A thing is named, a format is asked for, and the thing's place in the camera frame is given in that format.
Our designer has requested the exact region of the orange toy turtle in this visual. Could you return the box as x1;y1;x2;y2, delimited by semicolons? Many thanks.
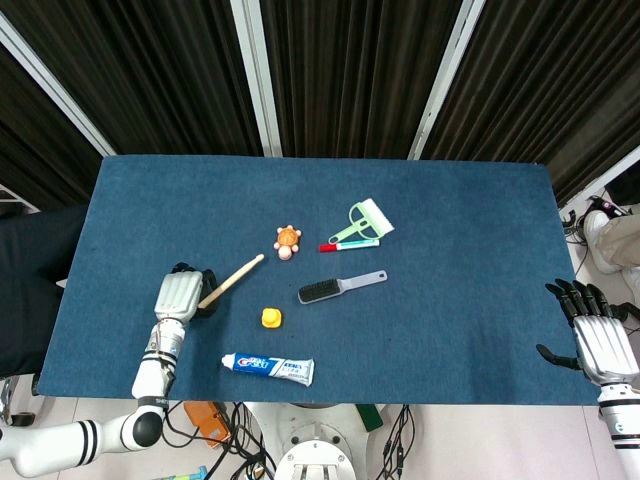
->
273;225;303;261

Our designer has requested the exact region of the blue felt table mat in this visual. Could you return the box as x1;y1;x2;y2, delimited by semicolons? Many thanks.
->
37;155;607;407

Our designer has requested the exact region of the black hanging cable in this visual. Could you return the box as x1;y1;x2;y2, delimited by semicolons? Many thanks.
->
382;404;416;480

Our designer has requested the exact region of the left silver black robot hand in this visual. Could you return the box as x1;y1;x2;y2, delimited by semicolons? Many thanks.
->
152;261;219;322

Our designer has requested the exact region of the black curtain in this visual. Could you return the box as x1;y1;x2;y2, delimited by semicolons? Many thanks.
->
0;0;640;211

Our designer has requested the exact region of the beige trouser leg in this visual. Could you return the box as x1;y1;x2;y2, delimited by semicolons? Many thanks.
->
597;213;640;269

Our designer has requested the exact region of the red capped white marker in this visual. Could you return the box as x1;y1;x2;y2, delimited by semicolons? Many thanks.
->
319;239;381;253

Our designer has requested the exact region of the dark clothed seated person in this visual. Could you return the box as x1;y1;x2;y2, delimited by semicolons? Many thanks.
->
0;204;87;379

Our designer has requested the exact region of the white frame post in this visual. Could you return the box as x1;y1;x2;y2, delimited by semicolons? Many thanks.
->
229;0;284;157
0;12;118;157
408;0;487;160

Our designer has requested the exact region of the orange power device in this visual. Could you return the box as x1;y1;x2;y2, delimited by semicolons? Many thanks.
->
182;401;232;449

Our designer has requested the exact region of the blue white toothpaste tube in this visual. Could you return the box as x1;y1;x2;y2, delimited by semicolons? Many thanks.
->
221;352;316;388

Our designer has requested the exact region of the light blue green strip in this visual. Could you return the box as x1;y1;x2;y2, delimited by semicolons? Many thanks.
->
159;465;209;480

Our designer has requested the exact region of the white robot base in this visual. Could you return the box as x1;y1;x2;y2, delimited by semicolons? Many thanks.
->
244;402;386;480

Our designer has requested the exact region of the grey black bristle brush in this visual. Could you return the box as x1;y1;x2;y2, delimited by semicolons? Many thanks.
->
297;269;389;305

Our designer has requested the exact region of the green mini dustpan brush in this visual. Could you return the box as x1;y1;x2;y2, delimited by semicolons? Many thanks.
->
327;197;396;245

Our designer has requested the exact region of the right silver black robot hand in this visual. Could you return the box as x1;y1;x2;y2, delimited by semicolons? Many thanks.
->
535;278;640;389

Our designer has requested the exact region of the black cable bundle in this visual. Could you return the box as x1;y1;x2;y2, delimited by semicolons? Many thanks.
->
160;401;276;480

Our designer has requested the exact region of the wooden drumstick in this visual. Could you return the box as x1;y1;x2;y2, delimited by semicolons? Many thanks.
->
197;253;265;309

